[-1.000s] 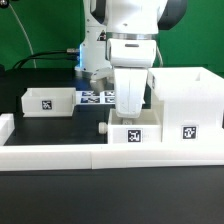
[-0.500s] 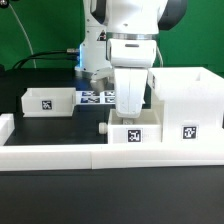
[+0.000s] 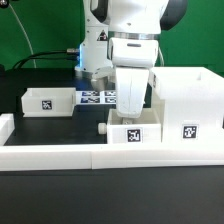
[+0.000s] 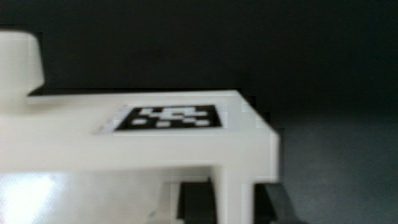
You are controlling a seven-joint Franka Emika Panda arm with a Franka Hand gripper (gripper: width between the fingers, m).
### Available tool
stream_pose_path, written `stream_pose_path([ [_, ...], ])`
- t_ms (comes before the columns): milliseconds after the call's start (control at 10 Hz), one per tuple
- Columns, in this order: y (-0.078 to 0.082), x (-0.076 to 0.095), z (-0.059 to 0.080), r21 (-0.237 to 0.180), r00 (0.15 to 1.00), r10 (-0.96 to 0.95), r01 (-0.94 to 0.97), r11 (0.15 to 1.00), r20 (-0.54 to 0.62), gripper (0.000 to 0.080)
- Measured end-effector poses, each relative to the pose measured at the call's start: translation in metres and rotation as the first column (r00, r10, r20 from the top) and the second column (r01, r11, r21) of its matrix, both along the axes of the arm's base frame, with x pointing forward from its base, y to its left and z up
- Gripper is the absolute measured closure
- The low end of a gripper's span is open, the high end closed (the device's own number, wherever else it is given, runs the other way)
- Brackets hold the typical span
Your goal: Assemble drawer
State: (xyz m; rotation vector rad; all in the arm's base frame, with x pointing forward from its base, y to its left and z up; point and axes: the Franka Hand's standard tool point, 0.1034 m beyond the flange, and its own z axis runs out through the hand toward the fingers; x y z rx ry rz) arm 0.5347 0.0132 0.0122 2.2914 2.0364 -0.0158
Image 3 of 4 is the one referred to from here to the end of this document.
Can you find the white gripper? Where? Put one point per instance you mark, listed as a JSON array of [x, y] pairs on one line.
[[131, 84]]

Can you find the white front drawer box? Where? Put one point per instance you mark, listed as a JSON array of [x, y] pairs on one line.
[[145, 129]]

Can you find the white drawer box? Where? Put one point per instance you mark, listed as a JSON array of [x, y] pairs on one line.
[[145, 129], [48, 102]]

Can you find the white drawer cabinet frame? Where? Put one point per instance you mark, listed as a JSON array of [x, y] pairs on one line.
[[189, 102]]

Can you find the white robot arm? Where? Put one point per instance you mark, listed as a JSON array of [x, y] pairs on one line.
[[127, 19]]

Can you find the white rear drawer box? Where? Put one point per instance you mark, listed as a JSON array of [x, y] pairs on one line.
[[48, 102]]

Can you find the white fiducial marker sheet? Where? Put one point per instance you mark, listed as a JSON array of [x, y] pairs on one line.
[[94, 97]]

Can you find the white U-shaped fence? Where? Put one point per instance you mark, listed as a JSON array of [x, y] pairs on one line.
[[103, 156]]

